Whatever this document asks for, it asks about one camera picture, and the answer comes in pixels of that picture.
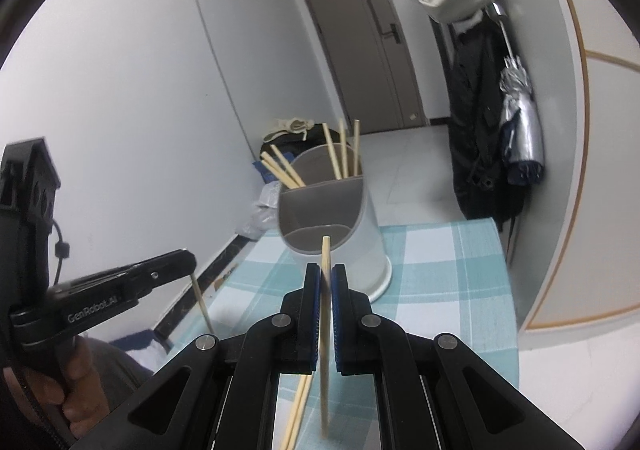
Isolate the person's left hand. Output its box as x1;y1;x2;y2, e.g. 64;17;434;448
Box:
2;336;110;440

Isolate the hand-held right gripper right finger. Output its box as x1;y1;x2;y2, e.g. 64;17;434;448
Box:
327;264;586;450

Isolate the grey plastic bag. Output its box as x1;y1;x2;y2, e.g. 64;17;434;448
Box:
235;180;281;241

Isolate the white utensil holder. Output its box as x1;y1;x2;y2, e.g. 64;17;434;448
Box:
277;143;392;303

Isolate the silver folded umbrella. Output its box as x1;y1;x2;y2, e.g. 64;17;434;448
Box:
492;3;546;186

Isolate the dark blue flat board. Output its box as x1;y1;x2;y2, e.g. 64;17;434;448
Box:
109;329;157;353

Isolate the teal checked tablecloth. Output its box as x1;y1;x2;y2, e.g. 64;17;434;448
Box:
202;217;521;450

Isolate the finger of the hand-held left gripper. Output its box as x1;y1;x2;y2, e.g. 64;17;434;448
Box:
119;250;197;302

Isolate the white cabinet with wood trim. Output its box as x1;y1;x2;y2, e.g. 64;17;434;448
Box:
517;0;640;376

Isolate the cream hoodie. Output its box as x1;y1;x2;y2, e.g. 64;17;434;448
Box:
262;116;315;143

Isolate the black braided cable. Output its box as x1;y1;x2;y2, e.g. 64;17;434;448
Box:
2;365;73;450

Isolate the black backpack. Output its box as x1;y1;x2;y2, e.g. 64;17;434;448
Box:
446;8;523;236

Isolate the black bag on floor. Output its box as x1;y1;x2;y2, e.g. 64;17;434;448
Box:
260;123;331;166

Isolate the grey entrance door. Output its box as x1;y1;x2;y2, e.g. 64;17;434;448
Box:
295;0;431;133

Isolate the black cord with toggle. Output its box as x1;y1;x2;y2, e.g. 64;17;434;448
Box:
50;219;70;281

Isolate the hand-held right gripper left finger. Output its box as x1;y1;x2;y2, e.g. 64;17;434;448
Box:
65;263;322;450

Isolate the person's grey clothing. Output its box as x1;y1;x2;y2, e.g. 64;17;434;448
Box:
87;337;153;383

